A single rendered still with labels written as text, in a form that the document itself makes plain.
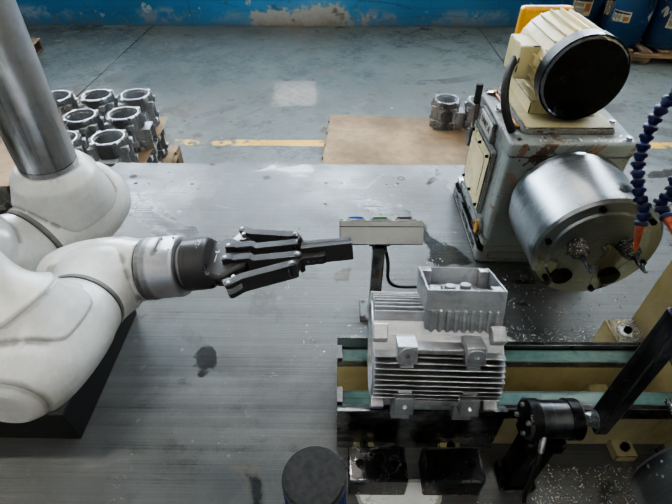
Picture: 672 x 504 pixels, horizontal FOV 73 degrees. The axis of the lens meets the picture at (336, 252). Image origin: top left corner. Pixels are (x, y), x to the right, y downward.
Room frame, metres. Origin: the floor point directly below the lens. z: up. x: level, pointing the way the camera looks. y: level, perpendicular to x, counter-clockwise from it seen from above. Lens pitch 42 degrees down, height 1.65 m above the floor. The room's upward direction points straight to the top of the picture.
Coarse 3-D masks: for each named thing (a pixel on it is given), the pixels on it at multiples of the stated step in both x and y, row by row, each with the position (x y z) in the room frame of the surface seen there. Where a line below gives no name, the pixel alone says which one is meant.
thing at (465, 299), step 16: (432, 272) 0.55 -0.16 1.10; (448, 272) 0.55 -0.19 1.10; (464, 272) 0.55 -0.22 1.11; (480, 272) 0.54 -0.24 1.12; (432, 288) 0.47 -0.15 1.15; (448, 288) 0.49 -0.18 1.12; (464, 288) 0.50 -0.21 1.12; (480, 288) 0.53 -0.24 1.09; (432, 304) 0.46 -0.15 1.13; (448, 304) 0.46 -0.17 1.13; (464, 304) 0.46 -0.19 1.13; (480, 304) 0.46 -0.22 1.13; (496, 304) 0.46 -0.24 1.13; (432, 320) 0.44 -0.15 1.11; (448, 320) 0.44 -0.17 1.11; (464, 320) 0.44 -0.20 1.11; (480, 320) 0.44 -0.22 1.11; (496, 320) 0.44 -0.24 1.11
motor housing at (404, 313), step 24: (384, 312) 0.46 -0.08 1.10; (408, 312) 0.46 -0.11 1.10; (432, 336) 0.43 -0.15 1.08; (456, 336) 0.43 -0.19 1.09; (384, 360) 0.40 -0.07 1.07; (432, 360) 0.40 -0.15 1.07; (456, 360) 0.40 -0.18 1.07; (384, 384) 0.37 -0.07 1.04; (408, 384) 0.38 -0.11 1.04; (432, 384) 0.38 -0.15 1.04; (456, 384) 0.38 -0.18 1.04; (480, 384) 0.38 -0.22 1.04; (432, 408) 0.38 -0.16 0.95
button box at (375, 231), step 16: (352, 224) 0.71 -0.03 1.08; (368, 224) 0.71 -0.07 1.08; (384, 224) 0.71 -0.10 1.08; (400, 224) 0.71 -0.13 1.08; (416, 224) 0.71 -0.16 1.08; (352, 240) 0.70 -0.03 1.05; (368, 240) 0.69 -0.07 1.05; (384, 240) 0.69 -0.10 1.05; (400, 240) 0.69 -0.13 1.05; (416, 240) 0.69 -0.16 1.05
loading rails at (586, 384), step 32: (352, 352) 0.52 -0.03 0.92; (512, 352) 0.52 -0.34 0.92; (544, 352) 0.52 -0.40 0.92; (576, 352) 0.52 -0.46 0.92; (608, 352) 0.52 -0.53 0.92; (352, 384) 0.50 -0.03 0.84; (512, 384) 0.50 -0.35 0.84; (544, 384) 0.50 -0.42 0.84; (576, 384) 0.50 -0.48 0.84; (608, 384) 0.50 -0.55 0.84; (352, 416) 0.39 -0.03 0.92; (384, 416) 0.39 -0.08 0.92; (416, 416) 0.39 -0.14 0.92; (448, 416) 0.39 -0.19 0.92; (480, 416) 0.39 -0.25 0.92; (512, 416) 0.40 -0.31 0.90; (640, 416) 0.40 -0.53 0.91; (608, 448) 0.39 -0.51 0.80
